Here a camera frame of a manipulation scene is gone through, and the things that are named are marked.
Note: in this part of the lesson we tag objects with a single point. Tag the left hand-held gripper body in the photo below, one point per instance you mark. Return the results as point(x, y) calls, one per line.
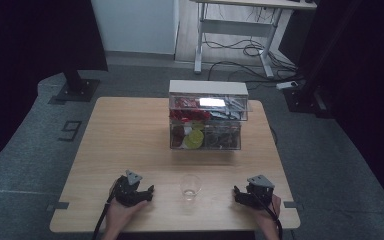
point(126, 195)

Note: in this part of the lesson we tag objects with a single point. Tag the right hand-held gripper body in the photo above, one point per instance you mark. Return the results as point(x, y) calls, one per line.
point(258, 196)

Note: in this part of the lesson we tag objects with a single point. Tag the clear glass cup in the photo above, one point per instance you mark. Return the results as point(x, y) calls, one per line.
point(190, 186)

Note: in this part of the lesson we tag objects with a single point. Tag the clear acrylic drawer organizer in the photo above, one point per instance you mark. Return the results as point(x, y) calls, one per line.
point(208, 115)

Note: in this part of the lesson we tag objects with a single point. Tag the person's left hand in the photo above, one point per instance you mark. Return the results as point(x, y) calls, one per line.
point(120, 216)

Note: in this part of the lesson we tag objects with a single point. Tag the person's right hand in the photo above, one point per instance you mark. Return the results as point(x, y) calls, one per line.
point(265, 220)

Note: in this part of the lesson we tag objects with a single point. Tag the pile of dark dried pieces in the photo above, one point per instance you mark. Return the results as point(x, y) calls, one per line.
point(221, 140)

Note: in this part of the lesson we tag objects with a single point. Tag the dark red round packs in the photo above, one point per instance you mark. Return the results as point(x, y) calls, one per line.
point(177, 135)

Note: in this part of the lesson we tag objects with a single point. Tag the yellow-green round packs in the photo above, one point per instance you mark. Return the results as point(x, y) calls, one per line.
point(194, 137)

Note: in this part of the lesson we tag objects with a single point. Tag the pile of grey packets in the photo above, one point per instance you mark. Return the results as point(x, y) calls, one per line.
point(228, 108)

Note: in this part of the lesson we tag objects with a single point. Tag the pile of red packets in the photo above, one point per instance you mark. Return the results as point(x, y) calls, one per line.
point(188, 111)

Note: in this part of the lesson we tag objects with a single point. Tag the black stand with long base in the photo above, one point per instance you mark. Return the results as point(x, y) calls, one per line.
point(308, 100)

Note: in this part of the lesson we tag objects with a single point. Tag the white power strip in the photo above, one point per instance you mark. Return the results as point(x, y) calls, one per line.
point(286, 85)

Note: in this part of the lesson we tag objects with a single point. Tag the black stand with square base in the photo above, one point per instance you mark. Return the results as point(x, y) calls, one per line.
point(78, 88)

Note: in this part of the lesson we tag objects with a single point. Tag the tall black curtain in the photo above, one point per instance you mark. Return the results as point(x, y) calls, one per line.
point(363, 83)

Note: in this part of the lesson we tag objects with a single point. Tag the white panel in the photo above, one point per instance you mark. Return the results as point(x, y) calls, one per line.
point(135, 26)

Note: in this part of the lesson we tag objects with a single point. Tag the wide black curtain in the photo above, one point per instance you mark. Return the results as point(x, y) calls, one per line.
point(30, 50)

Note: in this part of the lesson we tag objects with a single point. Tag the white metal desk frame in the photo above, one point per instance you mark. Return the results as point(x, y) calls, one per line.
point(236, 28)

